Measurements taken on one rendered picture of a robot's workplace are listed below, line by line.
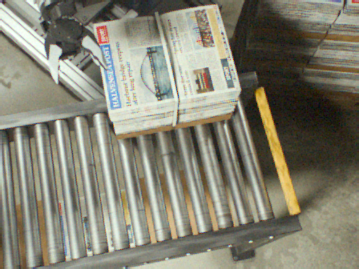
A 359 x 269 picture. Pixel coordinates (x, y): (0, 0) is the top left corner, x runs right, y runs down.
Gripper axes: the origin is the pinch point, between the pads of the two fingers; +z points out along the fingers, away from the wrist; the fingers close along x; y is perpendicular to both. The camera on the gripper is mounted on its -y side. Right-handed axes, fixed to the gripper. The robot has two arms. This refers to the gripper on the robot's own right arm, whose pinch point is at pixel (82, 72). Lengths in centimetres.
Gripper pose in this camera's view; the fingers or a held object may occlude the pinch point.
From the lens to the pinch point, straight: 99.6
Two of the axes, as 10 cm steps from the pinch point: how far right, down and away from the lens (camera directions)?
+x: -9.1, 3.1, -2.6
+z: 3.8, 8.8, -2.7
